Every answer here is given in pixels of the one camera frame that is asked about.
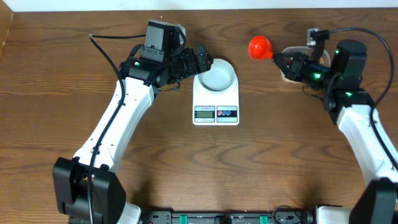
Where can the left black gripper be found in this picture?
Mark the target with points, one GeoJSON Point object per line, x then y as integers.
{"type": "Point", "coordinates": [199, 66]}

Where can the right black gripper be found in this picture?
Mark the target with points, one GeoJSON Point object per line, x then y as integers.
{"type": "Point", "coordinates": [298, 63]}

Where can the red plastic measuring scoop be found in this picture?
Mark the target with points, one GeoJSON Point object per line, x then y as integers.
{"type": "Point", "coordinates": [260, 48]}

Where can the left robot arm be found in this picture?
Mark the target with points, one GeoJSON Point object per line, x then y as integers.
{"type": "Point", "coordinates": [87, 188]}

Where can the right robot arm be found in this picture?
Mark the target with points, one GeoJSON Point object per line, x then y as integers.
{"type": "Point", "coordinates": [354, 112]}

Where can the grey round bowl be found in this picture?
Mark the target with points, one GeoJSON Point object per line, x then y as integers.
{"type": "Point", "coordinates": [220, 77]}

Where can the white digital kitchen scale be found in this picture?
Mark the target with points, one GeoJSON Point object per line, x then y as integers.
{"type": "Point", "coordinates": [215, 108]}

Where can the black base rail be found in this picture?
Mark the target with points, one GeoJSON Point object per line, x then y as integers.
{"type": "Point", "coordinates": [281, 215]}

